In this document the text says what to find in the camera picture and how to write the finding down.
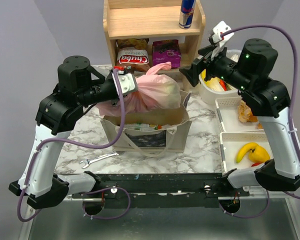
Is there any Red Bull can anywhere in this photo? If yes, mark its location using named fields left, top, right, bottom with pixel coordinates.
left=178, top=0, right=196, bottom=29

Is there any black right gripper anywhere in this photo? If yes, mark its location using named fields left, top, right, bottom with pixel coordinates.
left=178, top=41, right=251, bottom=93

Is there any yellow bell pepper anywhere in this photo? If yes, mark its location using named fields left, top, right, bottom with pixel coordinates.
left=248, top=145, right=270, bottom=163

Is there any white vegetable basket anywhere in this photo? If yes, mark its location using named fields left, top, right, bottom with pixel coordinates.
left=197, top=49, right=243, bottom=105

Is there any pink plastic grocery bag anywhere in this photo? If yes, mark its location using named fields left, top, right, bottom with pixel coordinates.
left=96, top=61, right=183, bottom=118

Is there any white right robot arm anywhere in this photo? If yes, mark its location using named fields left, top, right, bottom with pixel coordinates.
left=179, top=38, right=300, bottom=196

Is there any white tray with bread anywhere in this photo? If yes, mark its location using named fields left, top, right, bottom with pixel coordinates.
left=215, top=96, right=264, bottom=133

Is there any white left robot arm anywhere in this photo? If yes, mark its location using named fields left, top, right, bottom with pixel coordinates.
left=9, top=55, right=138, bottom=210

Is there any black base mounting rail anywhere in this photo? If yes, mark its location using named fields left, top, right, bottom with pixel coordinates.
left=72, top=173, right=250, bottom=209

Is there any wooden shelf unit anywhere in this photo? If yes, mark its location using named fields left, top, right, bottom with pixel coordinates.
left=103, top=0, right=206, bottom=67

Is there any yellow banana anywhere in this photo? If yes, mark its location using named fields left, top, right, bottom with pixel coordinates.
left=235, top=142, right=258, bottom=164

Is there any canvas tote bag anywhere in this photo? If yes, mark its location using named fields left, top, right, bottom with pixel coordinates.
left=112, top=91, right=192, bottom=157

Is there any silver open-end wrench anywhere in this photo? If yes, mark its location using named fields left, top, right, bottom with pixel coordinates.
left=79, top=151, right=121, bottom=169

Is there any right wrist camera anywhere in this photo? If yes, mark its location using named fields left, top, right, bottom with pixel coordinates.
left=208, top=20, right=234, bottom=48

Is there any yellow napa cabbage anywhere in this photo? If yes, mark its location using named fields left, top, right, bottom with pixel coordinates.
left=200, top=70, right=224, bottom=92

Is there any orange carrot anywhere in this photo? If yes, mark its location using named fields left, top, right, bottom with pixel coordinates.
left=219, top=79, right=227, bottom=91

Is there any Chuba cassava chips bag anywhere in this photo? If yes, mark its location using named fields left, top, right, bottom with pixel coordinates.
left=115, top=38, right=150, bottom=73

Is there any white tray with fruit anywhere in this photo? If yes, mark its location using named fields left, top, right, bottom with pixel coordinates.
left=219, top=132, right=273, bottom=174

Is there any purple snack bag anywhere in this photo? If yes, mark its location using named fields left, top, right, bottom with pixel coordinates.
left=152, top=39, right=182, bottom=69

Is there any green white food packet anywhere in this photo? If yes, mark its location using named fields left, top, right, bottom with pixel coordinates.
left=124, top=123, right=162, bottom=132

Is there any large bread roll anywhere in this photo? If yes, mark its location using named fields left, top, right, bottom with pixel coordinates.
left=237, top=100, right=258, bottom=123

